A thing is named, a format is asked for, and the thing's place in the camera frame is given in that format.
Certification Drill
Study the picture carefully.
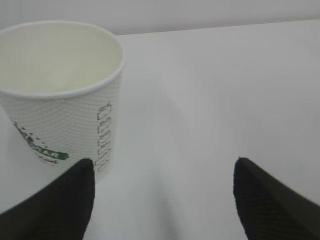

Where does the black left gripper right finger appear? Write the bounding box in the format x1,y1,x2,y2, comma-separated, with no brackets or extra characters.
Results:
233,157,320,240

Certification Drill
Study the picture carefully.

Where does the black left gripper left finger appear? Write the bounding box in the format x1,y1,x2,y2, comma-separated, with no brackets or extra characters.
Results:
0,158,96,240

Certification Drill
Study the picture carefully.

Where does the white paper cup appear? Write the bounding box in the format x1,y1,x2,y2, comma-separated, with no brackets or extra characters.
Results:
0,20,126,182

